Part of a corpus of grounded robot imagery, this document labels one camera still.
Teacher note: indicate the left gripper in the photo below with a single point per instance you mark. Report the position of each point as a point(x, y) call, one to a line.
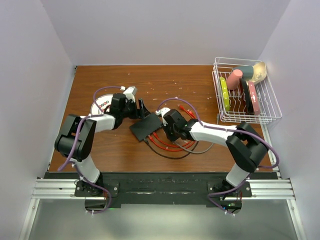
point(142, 111)

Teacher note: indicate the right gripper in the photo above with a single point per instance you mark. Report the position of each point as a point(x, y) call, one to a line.
point(173, 138)

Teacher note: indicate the black network switch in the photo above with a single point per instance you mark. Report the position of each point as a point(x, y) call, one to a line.
point(146, 126)

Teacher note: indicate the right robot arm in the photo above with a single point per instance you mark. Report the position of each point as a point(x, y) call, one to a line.
point(243, 142)

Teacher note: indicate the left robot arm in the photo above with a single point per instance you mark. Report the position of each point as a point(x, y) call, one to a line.
point(76, 136)

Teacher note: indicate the white round patterned plate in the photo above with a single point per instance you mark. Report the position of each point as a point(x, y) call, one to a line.
point(103, 102)

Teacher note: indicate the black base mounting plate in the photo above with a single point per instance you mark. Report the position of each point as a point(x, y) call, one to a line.
point(172, 188)

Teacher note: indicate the yellow-green plate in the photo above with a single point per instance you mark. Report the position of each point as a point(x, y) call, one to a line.
point(225, 93)

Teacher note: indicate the pink cup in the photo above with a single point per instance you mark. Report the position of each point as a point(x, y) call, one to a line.
point(233, 80)

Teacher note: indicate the pink plate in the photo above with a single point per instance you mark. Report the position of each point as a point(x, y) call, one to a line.
point(254, 98)

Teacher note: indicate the dark green cup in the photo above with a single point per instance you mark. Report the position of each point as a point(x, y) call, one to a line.
point(247, 71)

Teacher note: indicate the beige bowl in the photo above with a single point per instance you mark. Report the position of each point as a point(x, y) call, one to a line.
point(259, 72)

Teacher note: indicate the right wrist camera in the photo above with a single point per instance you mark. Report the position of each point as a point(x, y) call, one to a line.
point(161, 113)

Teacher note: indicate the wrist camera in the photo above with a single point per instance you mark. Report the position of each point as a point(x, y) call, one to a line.
point(129, 92)
point(161, 113)

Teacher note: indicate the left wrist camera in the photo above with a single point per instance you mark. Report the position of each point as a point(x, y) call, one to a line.
point(129, 92)

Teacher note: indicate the white wire dish rack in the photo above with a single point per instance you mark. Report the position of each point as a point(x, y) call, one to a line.
point(269, 106)

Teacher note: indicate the aluminium frame rail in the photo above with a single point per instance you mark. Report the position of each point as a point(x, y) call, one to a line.
point(264, 186)

